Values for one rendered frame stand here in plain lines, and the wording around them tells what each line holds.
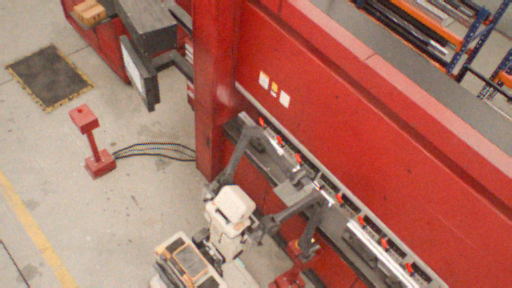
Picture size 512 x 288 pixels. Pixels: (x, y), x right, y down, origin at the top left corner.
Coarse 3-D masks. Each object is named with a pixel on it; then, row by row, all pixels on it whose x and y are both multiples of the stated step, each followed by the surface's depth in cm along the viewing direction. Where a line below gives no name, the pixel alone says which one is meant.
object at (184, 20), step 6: (168, 0) 334; (168, 6) 330; (174, 6) 331; (174, 12) 327; (180, 12) 327; (174, 18) 332; (180, 18) 324; (186, 18) 324; (180, 24) 329; (186, 24) 320; (186, 30) 326
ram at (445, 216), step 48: (240, 48) 316; (288, 48) 273; (336, 96) 260; (336, 144) 283; (384, 144) 248; (432, 144) 231; (384, 192) 269; (432, 192) 237; (480, 192) 216; (432, 240) 256; (480, 240) 227
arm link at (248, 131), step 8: (248, 128) 293; (256, 128) 294; (240, 136) 297; (248, 136) 293; (256, 136) 293; (240, 144) 294; (240, 152) 296; (232, 160) 297; (232, 168) 299; (224, 176) 299; (232, 176) 299; (224, 184) 299
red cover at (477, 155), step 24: (264, 0) 266; (288, 0) 250; (312, 24) 243; (336, 24) 242; (336, 48) 238; (360, 48) 232; (360, 72) 232; (384, 72) 224; (384, 96) 228; (408, 96) 216; (408, 120) 223; (432, 120) 211; (456, 120) 210; (456, 144) 207; (480, 144) 202; (480, 168) 203; (504, 168) 196; (504, 192) 200
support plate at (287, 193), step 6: (288, 180) 336; (282, 186) 332; (288, 186) 333; (306, 186) 334; (312, 186) 335; (276, 192) 329; (282, 192) 330; (288, 192) 330; (294, 192) 330; (300, 192) 331; (282, 198) 327; (288, 198) 327; (294, 198) 328; (300, 198) 328; (288, 204) 324
